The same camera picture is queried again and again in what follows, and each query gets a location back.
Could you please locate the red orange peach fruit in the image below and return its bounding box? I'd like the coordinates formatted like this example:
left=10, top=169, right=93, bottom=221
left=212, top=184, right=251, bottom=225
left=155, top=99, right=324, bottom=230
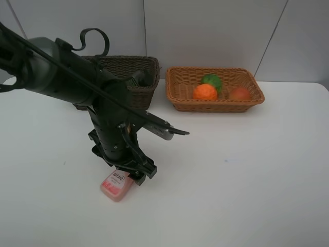
left=229, top=87, right=251, bottom=101

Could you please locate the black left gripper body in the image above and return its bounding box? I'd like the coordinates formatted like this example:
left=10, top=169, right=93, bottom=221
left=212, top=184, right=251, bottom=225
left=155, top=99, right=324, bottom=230
left=88, top=130, right=157, bottom=179

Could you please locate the orange wicker basket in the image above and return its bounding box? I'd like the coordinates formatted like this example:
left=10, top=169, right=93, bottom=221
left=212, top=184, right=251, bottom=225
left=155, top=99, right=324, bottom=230
left=166, top=66, right=265, bottom=113

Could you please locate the dark brown wicker basket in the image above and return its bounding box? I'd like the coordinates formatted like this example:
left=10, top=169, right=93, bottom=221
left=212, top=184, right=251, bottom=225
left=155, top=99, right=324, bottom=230
left=73, top=55, right=161, bottom=111

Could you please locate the orange mandarin fruit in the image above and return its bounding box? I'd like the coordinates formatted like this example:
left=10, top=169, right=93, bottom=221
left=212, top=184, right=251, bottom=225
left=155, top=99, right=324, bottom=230
left=193, top=84, right=218, bottom=100

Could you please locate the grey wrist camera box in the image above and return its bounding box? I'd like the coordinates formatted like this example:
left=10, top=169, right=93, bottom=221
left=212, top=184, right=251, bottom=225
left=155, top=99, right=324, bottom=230
left=141, top=111, right=190, bottom=140

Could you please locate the dark green pump bottle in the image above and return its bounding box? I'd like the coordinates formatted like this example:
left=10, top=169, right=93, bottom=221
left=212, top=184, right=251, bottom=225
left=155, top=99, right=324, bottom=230
left=124, top=70, right=153, bottom=87

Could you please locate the pink lotion bottle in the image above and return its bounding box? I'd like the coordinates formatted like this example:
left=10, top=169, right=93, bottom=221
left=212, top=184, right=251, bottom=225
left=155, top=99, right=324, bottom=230
left=100, top=169, right=134, bottom=202

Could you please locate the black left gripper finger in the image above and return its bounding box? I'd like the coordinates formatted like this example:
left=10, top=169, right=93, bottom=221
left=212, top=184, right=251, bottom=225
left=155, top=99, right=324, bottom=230
left=129, top=172, right=146, bottom=186

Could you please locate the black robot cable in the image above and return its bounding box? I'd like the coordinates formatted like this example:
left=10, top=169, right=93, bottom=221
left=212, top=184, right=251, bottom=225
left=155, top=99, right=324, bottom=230
left=0, top=22, right=155, bottom=165

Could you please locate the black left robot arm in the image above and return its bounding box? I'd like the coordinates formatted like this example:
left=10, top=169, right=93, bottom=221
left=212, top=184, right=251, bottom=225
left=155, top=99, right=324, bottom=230
left=1, top=26, right=157, bottom=184

